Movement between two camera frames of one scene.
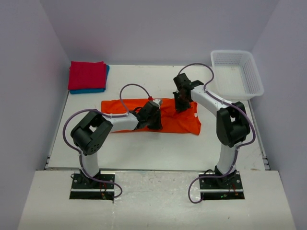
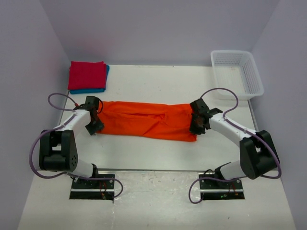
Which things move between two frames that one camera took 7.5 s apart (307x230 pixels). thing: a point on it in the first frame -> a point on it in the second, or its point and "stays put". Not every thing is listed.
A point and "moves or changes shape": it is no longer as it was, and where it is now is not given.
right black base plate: [230, 182] stays put
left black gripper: [156, 120] -> [95, 120]
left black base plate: [81, 183] stays put
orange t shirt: [185, 121] moves or changes shape
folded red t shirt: [84, 75] stays put
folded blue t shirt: [90, 91] stays put
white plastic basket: [236, 75] stays put
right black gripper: [180, 100] -> [196, 122]
